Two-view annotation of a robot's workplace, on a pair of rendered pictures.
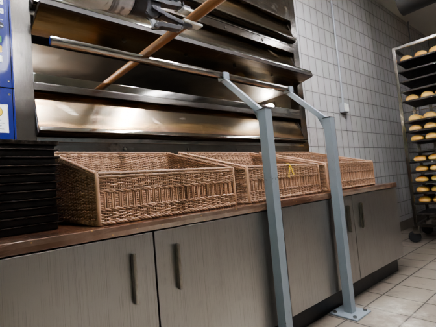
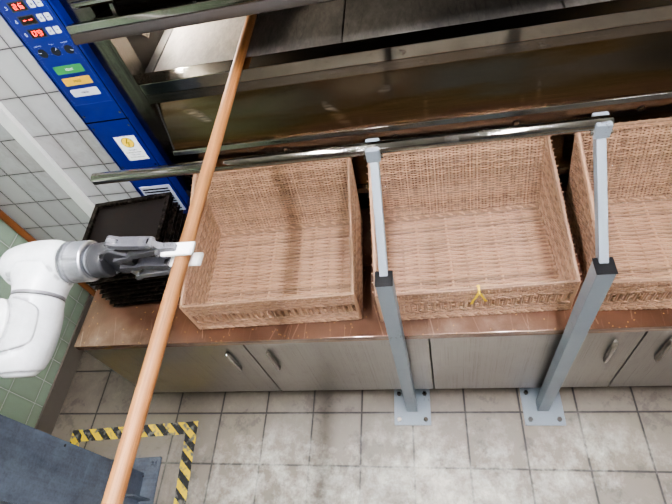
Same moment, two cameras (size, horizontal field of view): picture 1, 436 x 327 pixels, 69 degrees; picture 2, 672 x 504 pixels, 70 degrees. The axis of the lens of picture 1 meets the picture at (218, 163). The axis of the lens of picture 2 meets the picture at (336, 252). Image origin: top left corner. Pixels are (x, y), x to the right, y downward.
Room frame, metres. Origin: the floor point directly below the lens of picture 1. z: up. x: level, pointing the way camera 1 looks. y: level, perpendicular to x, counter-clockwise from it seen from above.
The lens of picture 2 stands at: (0.88, -0.69, 1.91)
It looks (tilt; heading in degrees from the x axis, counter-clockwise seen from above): 53 degrees down; 59
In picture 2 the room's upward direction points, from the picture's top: 19 degrees counter-clockwise
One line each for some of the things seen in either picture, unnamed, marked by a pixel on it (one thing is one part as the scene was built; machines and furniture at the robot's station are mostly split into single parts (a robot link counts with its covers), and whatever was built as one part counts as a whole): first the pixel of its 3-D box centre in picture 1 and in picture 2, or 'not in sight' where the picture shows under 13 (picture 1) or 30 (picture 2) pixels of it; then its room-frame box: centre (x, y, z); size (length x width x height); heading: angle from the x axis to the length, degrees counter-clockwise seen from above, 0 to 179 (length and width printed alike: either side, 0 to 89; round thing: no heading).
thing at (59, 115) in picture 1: (209, 124); (450, 88); (1.84, 0.03, 1.02); 1.79 x 0.11 x 0.19; 131
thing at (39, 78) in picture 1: (205, 101); (449, 38); (1.86, 0.04, 1.16); 1.80 x 0.06 x 0.04; 131
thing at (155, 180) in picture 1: (142, 178); (273, 241); (1.25, 0.30, 0.72); 0.56 x 0.49 x 0.28; 132
